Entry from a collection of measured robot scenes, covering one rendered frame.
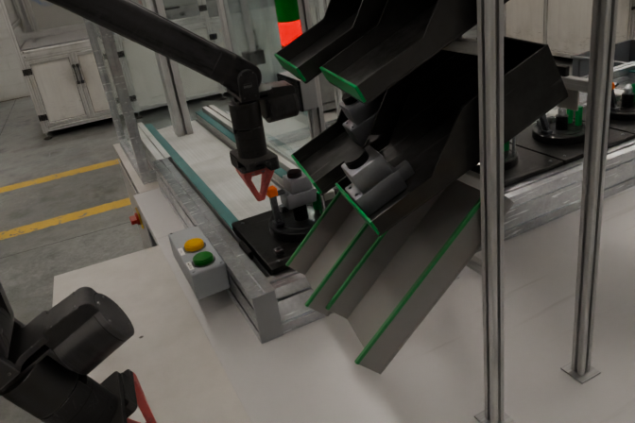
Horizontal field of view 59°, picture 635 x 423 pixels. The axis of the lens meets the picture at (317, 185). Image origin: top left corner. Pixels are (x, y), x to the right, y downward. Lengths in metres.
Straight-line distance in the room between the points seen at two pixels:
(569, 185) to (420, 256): 0.66
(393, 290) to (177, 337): 0.49
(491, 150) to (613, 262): 0.65
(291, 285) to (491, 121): 0.53
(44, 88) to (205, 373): 5.51
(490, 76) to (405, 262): 0.31
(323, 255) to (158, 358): 0.37
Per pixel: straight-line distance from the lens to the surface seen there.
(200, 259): 1.14
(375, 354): 0.75
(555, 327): 1.07
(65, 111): 6.42
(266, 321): 1.04
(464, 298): 1.12
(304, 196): 1.14
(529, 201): 1.31
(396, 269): 0.83
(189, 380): 1.04
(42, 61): 6.32
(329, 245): 0.96
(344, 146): 0.86
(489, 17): 0.61
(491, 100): 0.63
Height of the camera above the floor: 1.51
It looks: 23 degrees down
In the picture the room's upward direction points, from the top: 8 degrees counter-clockwise
